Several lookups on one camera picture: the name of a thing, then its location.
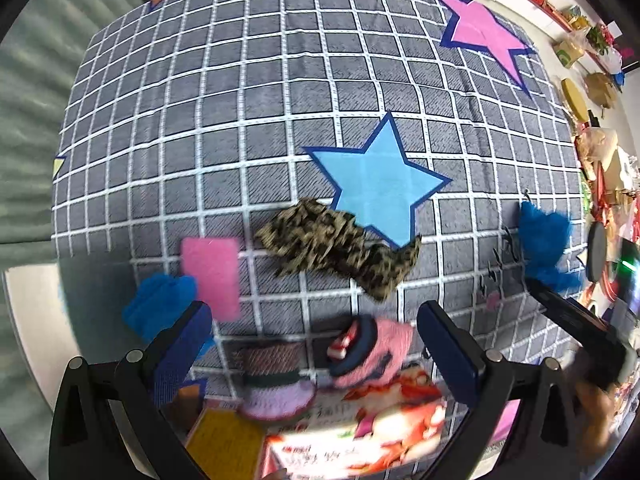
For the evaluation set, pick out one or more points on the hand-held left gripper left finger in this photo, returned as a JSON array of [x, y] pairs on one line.
[[186, 337]]

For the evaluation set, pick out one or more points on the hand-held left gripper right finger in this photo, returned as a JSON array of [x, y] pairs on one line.
[[447, 347]]

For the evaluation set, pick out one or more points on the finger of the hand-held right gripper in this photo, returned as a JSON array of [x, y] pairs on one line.
[[565, 307]]

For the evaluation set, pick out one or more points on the blue fluffy yarn ball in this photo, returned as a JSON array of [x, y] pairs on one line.
[[155, 305], [542, 235]]

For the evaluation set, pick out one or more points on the pink black striped sock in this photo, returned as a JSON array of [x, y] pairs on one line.
[[385, 347]]

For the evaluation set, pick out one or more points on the pink sponge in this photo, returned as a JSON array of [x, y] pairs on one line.
[[212, 277]]

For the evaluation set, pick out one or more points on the purple and brown knit hat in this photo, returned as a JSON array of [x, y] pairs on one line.
[[272, 395]]

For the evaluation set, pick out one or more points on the white cardboard box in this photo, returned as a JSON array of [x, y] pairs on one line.
[[25, 320]]

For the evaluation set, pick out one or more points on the leopard print cloth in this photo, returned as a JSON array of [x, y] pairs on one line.
[[325, 240]]

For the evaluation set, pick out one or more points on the person's right hand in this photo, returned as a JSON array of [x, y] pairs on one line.
[[592, 410]]

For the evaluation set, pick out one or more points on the white and red tissue box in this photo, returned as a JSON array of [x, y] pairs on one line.
[[390, 425]]

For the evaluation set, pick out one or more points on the pile of assorted clutter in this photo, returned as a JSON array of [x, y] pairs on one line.
[[610, 160]]

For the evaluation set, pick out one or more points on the jar with yellow lid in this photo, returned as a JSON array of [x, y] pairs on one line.
[[575, 97]]

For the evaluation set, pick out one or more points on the grey checked star blanket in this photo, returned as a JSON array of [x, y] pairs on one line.
[[275, 85]]

